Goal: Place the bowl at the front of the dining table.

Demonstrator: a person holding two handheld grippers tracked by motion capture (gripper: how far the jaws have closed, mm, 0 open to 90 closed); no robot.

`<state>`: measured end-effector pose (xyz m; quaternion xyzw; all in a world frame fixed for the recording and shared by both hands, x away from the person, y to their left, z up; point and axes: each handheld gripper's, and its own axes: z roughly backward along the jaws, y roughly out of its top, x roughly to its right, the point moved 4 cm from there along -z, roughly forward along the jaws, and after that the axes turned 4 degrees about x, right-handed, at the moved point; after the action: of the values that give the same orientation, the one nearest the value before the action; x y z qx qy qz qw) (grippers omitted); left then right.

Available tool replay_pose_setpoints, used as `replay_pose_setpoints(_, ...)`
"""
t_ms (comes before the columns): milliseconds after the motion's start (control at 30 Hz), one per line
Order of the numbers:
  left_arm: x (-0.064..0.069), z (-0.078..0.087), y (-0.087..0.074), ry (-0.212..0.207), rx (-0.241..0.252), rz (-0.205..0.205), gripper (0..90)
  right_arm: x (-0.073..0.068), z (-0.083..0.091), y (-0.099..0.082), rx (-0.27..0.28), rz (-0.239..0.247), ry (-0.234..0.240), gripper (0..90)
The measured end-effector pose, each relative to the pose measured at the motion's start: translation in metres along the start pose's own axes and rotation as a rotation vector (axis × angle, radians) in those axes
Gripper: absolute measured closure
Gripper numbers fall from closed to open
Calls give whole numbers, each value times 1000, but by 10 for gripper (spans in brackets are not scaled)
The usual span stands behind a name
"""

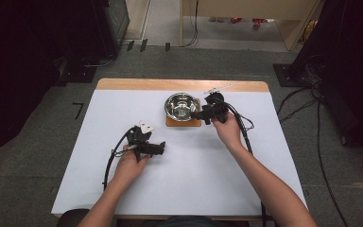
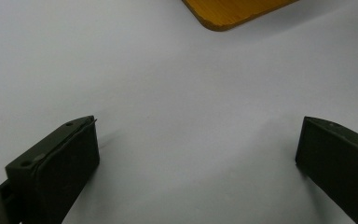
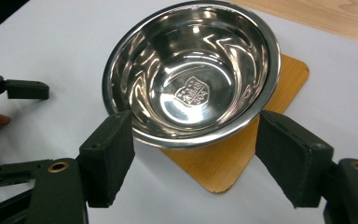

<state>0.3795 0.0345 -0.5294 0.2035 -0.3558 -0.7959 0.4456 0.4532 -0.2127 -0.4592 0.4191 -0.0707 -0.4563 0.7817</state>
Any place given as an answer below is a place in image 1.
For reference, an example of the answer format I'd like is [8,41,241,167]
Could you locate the white table sheet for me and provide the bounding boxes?
[50,89,310,218]

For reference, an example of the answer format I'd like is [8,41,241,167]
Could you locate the black floor cables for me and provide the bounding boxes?
[276,84,321,124]

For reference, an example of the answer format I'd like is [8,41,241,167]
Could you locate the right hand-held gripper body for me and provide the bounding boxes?
[201,83,233,125]

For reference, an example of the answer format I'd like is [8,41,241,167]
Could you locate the square wooden trivet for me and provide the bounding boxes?
[164,97,203,128]

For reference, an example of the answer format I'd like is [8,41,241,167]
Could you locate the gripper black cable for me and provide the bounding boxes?
[222,100,268,227]
[102,127,137,192]

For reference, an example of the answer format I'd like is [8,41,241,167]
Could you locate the wooden table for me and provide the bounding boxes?
[50,78,310,221]

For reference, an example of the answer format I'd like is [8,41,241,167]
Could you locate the black stand base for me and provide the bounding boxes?
[55,56,97,87]

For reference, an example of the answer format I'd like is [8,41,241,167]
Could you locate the black stand base plate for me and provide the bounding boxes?
[272,63,316,88]

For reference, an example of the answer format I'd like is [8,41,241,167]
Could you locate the person's left hand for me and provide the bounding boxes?
[114,144,151,187]

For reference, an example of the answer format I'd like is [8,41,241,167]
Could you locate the dark cabinet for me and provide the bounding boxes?
[102,0,130,59]

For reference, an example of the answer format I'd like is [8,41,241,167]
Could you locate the long black floor cable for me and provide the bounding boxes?
[315,94,350,227]

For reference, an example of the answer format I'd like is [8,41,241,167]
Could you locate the grey floor cable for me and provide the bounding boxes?
[83,53,118,69]

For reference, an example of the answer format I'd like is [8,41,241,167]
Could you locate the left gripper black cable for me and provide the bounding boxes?
[102,127,137,192]

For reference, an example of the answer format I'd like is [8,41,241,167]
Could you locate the person's dark clothing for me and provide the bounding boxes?
[138,216,250,227]

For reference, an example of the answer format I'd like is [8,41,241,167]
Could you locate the black hanging cable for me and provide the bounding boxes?
[182,0,200,48]

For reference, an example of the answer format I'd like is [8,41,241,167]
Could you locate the yellow object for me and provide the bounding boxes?
[303,20,319,43]

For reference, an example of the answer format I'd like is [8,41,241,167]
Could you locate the black corner tape mark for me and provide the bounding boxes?
[72,101,85,121]

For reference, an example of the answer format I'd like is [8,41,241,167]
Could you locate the black curtain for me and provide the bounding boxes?
[291,0,363,162]
[0,0,110,166]

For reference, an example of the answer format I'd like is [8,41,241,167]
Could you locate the person's right hand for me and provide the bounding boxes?
[212,112,251,151]

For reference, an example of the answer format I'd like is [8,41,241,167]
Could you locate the stainless steel bowl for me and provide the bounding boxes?
[164,92,202,123]

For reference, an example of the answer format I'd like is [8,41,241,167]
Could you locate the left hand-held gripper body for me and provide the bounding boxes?
[126,121,155,164]

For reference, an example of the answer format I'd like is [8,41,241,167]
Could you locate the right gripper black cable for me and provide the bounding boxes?
[222,100,268,227]

